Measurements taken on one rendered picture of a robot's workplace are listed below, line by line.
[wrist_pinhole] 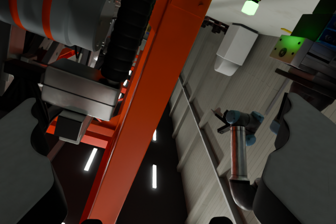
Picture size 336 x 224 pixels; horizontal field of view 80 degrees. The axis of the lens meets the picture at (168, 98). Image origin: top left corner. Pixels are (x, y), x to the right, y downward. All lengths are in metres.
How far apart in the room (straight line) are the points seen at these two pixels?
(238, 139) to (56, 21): 0.94
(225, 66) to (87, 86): 6.84
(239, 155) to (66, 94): 0.94
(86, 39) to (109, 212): 1.15
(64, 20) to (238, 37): 6.65
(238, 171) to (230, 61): 6.09
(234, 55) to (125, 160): 6.18
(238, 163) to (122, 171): 0.60
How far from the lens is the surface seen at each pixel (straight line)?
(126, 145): 1.07
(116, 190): 1.27
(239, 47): 6.99
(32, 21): 0.43
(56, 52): 0.70
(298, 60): 0.80
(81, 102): 0.28
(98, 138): 4.15
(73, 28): 0.40
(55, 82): 0.28
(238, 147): 1.11
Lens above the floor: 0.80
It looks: 19 degrees up
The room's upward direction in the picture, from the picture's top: 157 degrees counter-clockwise
